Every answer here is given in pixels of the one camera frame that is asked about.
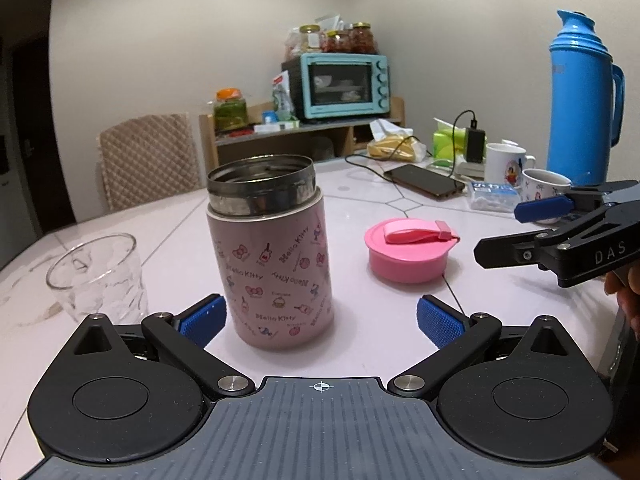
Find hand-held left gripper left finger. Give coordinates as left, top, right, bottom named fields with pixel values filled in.
left=72, top=294, right=255, bottom=395

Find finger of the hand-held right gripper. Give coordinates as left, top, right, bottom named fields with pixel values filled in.
left=514, top=180, right=640, bottom=223
left=473, top=199, right=640, bottom=268

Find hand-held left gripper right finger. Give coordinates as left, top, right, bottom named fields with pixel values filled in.
left=387, top=294, right=566, bottom=395

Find pink bottle cap with strap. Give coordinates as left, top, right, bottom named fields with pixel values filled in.
left=364, top=218, right=461, bottom=284

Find pink printed thermos bottle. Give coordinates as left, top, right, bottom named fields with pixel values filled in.
left=206, top=156, right=335, bottom=348

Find clear drinking glass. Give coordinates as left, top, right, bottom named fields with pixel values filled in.
left=46, top=233, right=149, bottom=326

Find person's right hand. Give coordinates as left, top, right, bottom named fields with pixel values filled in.
left=603, top=262, right=640, bottom=341

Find white mug with drink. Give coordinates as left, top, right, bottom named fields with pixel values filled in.
left=521, top=169, right=572, bottom=211

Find clear plastic box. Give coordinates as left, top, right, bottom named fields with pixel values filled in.
left=467, top=181, right=521, bottom=211

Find white cartoon mug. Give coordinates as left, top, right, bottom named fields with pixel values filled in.
left=486, top=143, right=536, bottom=186

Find blue thermos jug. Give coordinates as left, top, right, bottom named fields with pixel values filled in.
left=546, top=9, right=626, bottom=188

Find black smartphone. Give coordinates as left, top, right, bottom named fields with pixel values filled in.
left=384, top=163, right=466, bottom=198

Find green tissue box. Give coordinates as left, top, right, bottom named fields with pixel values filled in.
left=432, top=117, right=468, bottom=162

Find bagged bread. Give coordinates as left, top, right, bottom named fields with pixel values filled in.
left=367, top=119, right=427, bottom=162

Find quilted chair back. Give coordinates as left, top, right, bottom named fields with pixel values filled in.
left=96, top=112, right=203, bottom=211

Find green jar with orange lid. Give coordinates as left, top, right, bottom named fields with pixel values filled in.
left=214, top=88, right=249, bottom=136

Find wooden shelf unit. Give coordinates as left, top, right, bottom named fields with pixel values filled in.
left=198, top=97, right=406, bottom=178

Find teal toaster oven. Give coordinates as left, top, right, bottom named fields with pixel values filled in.
left=281, top=53, right=391, bottom=122

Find white and green packet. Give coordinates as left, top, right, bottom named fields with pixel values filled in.
left=271, top=71, right=296, bottom=121

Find glass jar with pale contents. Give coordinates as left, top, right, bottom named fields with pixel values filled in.
left=299, top=25, right=322, bottom=53

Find black charging cable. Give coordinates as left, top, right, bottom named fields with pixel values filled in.
left=345, top=110, right=478, bottom=181

